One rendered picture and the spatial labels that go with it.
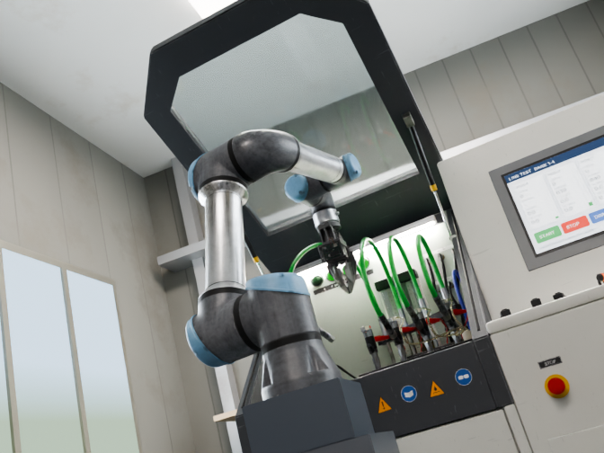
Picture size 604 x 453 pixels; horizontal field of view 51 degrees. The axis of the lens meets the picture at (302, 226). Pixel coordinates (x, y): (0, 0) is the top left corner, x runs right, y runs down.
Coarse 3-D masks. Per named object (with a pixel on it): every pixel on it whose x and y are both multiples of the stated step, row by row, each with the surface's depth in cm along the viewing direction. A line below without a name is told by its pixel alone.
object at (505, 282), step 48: (528, 144) 189; (480, 192) 189; (480, 240) 182; (528, 288) 170; (576, 288) 164; (528, 336) 145; (576, 336) 141; (528, 384) 142; (576, 384) 139; (528, 432) 140; (576, 432) 136
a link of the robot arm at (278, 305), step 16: (288, 272) 120; (256, 288) 118; (272, 288) 117; (288, 288) 117; (304, 288) 120; (240, 304) 120; (256, 304) 118; (272, 304) 116; (288, 304) 116; (304, 304) 118; (240, 320) 119; (256, 320) 117; (272, 320) 115; (288, 320) 115; (304, 320) 116; (256, 336) 118; (272, 336) 115
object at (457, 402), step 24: (432, 360) 152; (456, 360) 150; (360, 384) 158; (384, 384) 155; (408, 384) 153; (456, 384) 149; (480, 384) 146; (408, 408) 152; (432, 408) 149; (456, 408) 147; (480, 408) 145; (408, 432) 150
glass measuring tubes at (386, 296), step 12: (408, 276) 210; (384, 288) 213; (408, 288) 212; (420, 288) 211; (384, 300) 213; (408, 300) 209; (396, 312) 212; (408, 324) 210; (432, 324) 206; (420, 336) 205; (396, 348) 209; (408, 348) 208; (420, 348) 206
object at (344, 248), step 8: (328, 224) 185; (336, 224) 188; (320, 232) 186; (328, 232) 187; (328, 240) 184; (336, 240) 184; (320, 248) 186; (328, 248) 184; (336, 248) 183; (344, 248) 187; (320, 256) 184; (328, 256) 183; (336, 256) 182; (344, 256) 183; (336, 264) 188
